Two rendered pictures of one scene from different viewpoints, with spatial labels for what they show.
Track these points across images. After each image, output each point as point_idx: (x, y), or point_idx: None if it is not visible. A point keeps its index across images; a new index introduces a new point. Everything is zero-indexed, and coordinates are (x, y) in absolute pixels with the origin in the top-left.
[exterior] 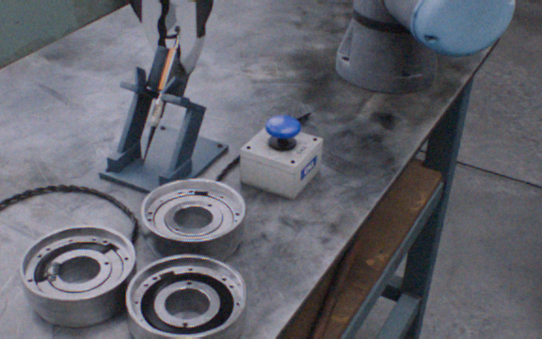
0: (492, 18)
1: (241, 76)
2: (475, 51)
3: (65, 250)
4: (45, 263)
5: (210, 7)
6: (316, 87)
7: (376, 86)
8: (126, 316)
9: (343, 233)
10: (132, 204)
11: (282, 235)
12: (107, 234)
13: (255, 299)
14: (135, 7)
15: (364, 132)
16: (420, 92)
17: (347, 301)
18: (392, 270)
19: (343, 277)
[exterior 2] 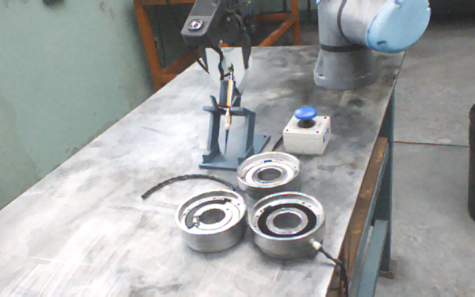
0: (418, 21)
1: (261, 99)
2: (409, 45)
3: (199, 207)
4: (190, 217)
5: (250, 49)
6: (308, 95)
7: (345, 86)
8: (248, 239)
9: (360, 166)
10: (225, 177)
11: (323, 176)
12: (222, 193)
13: None
14: (199, 61)
15: (348, 111)
16: (372, 84)
17: (356, 221)
18: (375, 199)
19: None
